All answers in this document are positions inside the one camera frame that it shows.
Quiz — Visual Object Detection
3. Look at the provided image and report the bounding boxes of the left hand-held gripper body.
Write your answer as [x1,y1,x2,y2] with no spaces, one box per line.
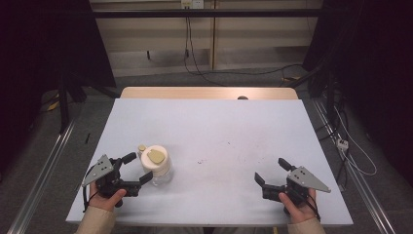
[81,154,143,209]

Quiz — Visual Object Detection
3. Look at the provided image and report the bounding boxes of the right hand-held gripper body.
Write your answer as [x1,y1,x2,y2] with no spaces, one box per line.
[261,166,332,215]

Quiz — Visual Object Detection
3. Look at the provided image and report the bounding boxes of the clear jar with white lid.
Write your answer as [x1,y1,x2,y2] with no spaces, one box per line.
[137,143,174,187]

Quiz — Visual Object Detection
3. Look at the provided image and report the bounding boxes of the person's left hand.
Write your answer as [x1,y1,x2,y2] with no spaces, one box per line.
[88,181,128,213]

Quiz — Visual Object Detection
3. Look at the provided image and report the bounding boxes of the person's right hand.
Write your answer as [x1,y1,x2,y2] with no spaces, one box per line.
[278,187,321,225]

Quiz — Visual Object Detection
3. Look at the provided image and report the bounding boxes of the white power plug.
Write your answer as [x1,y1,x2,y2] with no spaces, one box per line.
[336,137,350,152]

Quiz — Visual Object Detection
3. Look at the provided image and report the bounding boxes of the white table cover board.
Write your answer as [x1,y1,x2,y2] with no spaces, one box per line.
[65,97,355,227]

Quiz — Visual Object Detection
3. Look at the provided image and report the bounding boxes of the black metal stand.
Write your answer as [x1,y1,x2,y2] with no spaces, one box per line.
[285,62,339,125]
[56,72,72,135]

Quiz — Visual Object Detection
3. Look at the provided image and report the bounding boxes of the wooden table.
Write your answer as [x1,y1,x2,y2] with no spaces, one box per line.
[119,86,299,100]

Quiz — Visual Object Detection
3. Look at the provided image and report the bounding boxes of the black curtain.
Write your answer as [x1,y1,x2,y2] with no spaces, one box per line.
[0,0,117,170]
[301,0,413,178]

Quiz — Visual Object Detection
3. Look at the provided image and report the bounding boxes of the black horizontal bar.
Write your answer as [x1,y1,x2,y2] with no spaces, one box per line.
[92,8,326,20]

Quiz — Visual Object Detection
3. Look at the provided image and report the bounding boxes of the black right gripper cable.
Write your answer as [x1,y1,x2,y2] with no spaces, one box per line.
[304,194,321,223]

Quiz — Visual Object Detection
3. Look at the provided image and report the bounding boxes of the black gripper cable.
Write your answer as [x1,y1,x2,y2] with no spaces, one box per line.
[82,165,99,214]
[304,194,321,223]

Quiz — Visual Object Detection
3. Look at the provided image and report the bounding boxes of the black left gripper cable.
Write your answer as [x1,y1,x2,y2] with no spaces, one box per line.
[82,165,99,214]

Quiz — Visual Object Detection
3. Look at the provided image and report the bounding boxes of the aluminium floor rail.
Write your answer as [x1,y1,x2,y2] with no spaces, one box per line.
[312,97,397,234]
[7,119,78,234]

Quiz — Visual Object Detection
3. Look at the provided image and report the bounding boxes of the white cable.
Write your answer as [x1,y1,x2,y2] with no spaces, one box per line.
[333,105,378,177]

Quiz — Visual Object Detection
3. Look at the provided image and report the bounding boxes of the black floor cable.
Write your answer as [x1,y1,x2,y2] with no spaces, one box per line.
[194,63,304,78]

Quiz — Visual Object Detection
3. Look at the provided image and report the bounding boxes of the black hanging cable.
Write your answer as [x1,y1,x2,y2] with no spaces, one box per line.
[183,16,225,88]

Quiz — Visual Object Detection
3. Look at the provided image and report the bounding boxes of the white wall socket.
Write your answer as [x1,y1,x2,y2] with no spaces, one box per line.
[180,0,206,10]

